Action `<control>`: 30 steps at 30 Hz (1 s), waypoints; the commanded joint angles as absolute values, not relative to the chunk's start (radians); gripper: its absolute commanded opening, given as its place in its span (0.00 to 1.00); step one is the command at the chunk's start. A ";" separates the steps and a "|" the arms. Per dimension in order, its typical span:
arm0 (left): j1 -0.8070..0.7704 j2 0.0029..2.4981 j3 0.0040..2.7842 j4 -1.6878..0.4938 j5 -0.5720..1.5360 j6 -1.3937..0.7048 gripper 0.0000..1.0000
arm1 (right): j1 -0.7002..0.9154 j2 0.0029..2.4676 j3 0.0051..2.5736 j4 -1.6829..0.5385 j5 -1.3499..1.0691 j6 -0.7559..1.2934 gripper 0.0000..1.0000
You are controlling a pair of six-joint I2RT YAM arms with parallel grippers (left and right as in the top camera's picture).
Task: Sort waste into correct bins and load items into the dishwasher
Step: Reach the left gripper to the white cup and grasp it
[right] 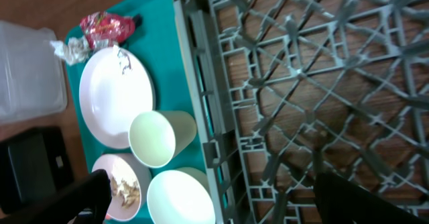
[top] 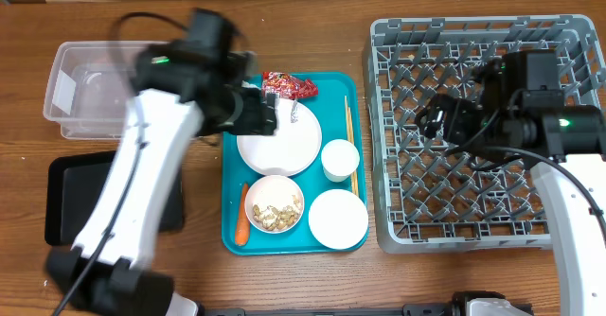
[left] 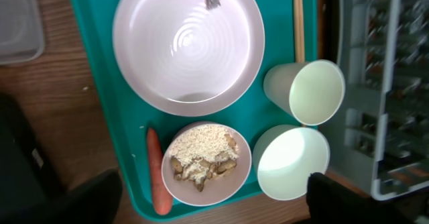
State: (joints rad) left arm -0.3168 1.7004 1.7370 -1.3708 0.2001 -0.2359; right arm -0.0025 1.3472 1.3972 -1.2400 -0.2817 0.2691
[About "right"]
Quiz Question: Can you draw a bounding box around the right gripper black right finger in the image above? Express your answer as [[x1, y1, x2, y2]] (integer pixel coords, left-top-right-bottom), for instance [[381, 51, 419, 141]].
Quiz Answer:
[[313, 173, 425, 224]]

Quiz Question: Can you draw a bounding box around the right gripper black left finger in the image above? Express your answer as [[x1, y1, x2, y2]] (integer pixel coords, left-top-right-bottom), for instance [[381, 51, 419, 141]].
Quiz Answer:
[[1, 169, 112, 224]]

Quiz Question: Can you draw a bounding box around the pink bowl with food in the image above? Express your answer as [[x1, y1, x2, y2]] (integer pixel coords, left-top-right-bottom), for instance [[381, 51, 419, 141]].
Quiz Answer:
[[92, 154, 152, 222]]

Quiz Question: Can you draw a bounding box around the white bowl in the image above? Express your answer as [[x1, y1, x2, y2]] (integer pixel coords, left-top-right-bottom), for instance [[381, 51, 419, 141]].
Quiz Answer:
[[147, 167, 216, 224]]

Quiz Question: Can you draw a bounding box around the pale green cup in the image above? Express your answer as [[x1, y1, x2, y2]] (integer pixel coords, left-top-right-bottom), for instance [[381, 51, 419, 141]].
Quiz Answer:
[[128, 111, 197, 168]]

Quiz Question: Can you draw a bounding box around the large white plate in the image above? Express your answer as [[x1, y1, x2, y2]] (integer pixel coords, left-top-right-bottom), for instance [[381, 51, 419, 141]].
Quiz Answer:
[[78, 46, 156, 150]]

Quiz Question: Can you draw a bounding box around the grey dishwasher rack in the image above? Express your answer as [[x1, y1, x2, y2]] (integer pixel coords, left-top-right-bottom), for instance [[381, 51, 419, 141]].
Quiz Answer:
[[173, 0, 428, 223]]

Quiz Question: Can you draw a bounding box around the black tray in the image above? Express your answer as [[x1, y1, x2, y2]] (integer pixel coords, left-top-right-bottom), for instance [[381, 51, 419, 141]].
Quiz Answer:
[[1, 126, 74, 214]]

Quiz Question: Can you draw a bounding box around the clear plastic bin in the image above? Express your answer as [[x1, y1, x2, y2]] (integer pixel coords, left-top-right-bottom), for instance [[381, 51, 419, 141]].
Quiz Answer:
[[1, 20, 68, 125]]

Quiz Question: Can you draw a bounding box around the crumpled white tissue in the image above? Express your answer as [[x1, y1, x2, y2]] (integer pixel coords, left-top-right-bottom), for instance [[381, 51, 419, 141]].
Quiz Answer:
[[50, 36, 91, 66]]

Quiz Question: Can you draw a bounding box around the red snack wrapper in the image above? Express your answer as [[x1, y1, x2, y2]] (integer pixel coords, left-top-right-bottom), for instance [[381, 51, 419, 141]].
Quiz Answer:
[[80, 11, 143, 50]]

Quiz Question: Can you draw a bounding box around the teal plastic tray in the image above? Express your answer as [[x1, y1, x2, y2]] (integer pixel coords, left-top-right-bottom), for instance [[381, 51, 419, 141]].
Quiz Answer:
[[64, 0, 229, 224]]

